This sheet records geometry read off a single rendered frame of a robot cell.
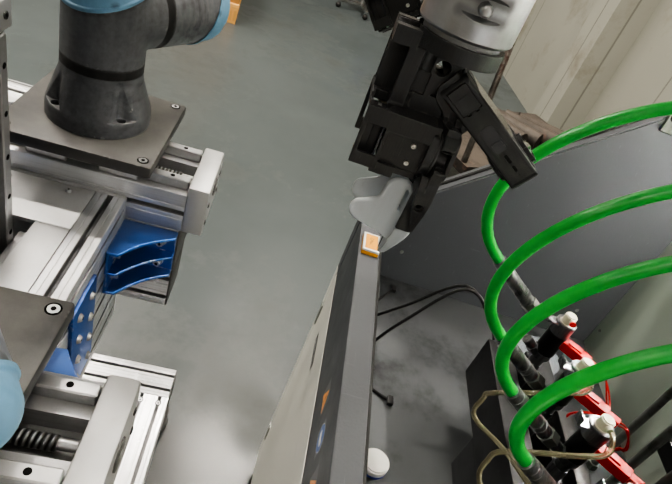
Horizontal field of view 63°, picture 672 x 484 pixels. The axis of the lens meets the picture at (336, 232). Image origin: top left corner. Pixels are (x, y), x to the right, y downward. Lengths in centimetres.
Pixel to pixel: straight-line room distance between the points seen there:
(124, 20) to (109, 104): 12
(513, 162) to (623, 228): 65
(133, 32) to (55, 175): 26
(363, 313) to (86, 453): 43
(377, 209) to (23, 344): 35
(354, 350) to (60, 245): 43
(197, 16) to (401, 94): 53
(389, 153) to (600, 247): 73
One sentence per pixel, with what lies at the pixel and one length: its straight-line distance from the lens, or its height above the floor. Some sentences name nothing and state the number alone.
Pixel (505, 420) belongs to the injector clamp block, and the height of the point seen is 98.
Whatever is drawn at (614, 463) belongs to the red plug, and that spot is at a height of 107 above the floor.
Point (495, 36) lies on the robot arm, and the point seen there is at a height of 142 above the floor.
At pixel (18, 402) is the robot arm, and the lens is 34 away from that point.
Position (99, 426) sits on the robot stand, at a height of 99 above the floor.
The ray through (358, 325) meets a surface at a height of 95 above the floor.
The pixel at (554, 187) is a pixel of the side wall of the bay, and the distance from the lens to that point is 103.
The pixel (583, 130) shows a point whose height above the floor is 133.
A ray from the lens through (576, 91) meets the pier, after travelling 455.
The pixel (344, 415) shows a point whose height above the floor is 95.
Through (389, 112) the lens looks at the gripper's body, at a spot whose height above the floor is 134.
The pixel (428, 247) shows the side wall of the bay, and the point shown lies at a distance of 107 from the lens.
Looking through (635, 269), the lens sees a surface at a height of 129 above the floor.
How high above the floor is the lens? 150
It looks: 35 degrees down
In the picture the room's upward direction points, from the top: 22 degrees clockwise
